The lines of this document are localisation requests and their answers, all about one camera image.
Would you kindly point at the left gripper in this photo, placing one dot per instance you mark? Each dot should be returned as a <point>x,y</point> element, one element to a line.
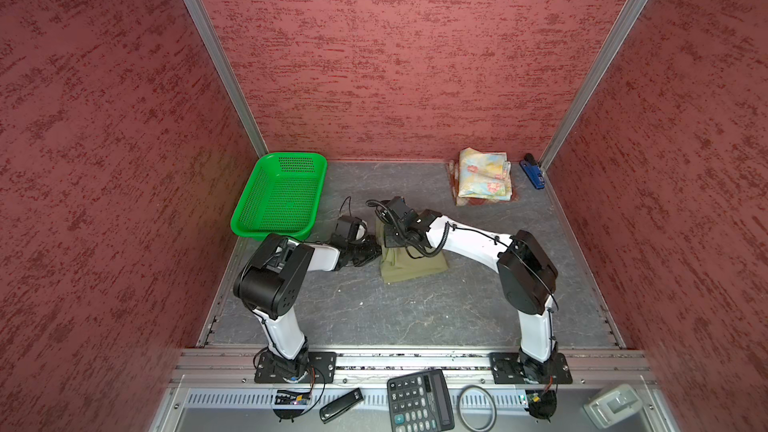
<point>374,251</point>

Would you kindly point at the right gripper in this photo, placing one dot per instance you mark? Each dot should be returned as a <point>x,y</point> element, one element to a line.
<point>388,233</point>

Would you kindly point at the olive green skirt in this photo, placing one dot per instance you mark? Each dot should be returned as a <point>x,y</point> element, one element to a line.
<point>401,264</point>

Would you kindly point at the red plaid skirt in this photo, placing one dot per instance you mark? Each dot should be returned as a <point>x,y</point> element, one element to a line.
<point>452,169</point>

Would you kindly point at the floral pastel skirt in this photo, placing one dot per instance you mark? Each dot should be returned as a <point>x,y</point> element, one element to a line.
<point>484,176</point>

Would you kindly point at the green plastic basket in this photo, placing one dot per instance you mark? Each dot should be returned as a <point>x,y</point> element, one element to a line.
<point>281,196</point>

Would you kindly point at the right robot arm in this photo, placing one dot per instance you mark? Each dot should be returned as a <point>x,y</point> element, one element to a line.
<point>527,277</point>

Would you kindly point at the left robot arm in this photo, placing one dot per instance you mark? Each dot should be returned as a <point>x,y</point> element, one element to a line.
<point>269,286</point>

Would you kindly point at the blue clamp tool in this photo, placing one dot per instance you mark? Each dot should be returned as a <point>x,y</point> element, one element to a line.
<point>532,170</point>

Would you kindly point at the black remote stick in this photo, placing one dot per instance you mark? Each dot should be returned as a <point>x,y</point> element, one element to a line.
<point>341,405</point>

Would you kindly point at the left circuit board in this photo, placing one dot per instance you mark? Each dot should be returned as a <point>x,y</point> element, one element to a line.
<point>289,405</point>

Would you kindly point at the circuit board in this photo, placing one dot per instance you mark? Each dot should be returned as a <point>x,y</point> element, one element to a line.
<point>542,405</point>
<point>289,405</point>

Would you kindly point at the black calculator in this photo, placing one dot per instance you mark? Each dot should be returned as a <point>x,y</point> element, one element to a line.
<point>420,402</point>

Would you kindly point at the right circuit board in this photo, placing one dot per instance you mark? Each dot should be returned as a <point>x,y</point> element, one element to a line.
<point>542,405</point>

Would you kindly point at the grey white box device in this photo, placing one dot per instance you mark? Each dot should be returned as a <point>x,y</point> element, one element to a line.
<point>613,405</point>

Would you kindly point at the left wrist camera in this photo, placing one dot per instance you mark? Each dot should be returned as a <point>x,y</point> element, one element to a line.
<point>349,230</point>

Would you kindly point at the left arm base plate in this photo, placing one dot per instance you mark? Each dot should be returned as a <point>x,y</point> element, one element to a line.
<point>324,366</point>

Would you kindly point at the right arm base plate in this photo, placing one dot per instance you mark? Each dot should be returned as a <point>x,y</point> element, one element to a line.
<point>504,367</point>

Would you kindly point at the aluminium front rail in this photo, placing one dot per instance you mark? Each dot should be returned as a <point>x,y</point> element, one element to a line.
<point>231,366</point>

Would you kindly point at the left aluminium corner post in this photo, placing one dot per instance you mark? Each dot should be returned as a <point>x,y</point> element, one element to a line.
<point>218,56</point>

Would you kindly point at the aluminium corner post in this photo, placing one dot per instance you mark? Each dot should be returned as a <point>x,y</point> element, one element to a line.
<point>218,56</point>
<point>622,26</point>

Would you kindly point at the right aluminium corner post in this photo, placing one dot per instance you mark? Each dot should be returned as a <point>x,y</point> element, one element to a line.
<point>622,26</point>

